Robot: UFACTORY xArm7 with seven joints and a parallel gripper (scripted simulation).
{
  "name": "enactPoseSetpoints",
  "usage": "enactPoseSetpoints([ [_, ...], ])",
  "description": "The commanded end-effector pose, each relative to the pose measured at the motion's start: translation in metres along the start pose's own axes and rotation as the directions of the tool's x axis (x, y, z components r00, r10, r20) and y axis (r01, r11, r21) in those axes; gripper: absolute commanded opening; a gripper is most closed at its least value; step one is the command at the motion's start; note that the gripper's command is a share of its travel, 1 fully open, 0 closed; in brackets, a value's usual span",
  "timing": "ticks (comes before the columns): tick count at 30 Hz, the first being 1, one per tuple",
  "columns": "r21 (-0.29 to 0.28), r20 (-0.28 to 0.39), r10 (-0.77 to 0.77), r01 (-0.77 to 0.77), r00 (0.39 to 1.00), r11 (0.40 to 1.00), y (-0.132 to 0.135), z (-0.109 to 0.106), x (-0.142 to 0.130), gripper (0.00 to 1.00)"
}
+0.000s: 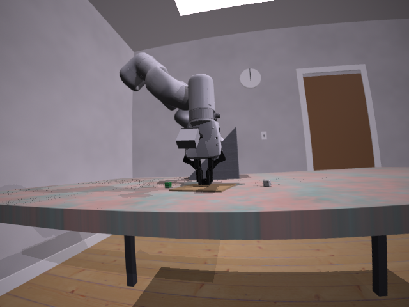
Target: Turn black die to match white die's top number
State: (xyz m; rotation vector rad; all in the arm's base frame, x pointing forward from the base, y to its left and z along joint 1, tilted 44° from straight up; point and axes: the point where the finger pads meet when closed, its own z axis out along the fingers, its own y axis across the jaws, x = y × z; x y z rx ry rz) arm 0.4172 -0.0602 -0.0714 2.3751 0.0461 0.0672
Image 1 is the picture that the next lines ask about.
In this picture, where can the tan mat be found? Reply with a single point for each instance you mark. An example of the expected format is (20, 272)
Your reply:
(204, 188)

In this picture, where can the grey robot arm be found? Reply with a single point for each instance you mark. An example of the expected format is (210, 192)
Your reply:
(174, 94)

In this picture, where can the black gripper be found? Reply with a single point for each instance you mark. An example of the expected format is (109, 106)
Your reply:
(208, 148)

